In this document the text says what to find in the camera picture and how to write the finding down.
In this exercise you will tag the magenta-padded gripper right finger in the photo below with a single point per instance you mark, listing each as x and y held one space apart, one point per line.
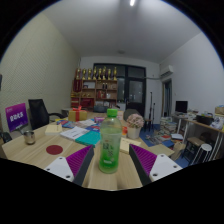
143 160

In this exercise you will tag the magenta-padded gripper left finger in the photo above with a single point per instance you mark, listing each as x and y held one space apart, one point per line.
80 160

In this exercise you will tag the green tea bottle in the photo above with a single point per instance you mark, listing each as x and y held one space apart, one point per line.
110 143

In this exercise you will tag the pale yellow notebook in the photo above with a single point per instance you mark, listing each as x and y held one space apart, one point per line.
53 129
128 145

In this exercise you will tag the teal book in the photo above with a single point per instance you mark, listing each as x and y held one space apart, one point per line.
89 138

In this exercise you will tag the flat round red coaster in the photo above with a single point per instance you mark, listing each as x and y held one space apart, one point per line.
54 149

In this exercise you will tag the white printed booklet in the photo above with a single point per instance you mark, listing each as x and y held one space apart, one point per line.
74 132

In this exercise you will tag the pink flowers in white pot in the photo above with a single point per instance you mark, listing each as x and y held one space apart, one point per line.
134 128

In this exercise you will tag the blue colourful book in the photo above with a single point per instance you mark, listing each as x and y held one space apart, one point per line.
94 128

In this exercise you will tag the colourful magazine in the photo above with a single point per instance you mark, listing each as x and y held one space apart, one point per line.
66 124

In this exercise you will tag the stack of books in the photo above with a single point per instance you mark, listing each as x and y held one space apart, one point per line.
168 126

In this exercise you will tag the yellow gift box red ribbon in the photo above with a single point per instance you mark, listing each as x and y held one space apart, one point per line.
77 115

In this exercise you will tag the pink package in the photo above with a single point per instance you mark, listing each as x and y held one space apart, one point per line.
99 119

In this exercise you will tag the grey chair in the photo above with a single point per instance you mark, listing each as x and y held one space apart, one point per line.
129 113

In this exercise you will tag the black tripod stand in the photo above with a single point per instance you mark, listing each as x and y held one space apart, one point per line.
150 110

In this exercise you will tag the stainless steel cup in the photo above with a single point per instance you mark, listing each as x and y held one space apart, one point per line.
29 137

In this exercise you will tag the brown wooden stool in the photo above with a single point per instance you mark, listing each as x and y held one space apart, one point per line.
195 140

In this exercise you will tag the black office chair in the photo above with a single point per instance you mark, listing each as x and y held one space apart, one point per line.
37 113

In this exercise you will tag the white round stool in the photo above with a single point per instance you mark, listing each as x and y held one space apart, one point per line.
205 148

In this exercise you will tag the black computer monitor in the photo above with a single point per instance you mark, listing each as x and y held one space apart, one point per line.
181 106

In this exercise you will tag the wooden side desk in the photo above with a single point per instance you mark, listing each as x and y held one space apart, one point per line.
203 126

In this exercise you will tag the black framed glass door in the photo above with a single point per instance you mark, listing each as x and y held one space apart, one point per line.
135 91

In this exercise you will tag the wooden shelf unit with trophies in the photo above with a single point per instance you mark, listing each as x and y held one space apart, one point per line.
95 90

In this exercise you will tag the purple sign board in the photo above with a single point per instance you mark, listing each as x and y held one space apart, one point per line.
16 116

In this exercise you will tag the white wall air conditioner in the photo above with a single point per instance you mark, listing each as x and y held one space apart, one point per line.
166 71

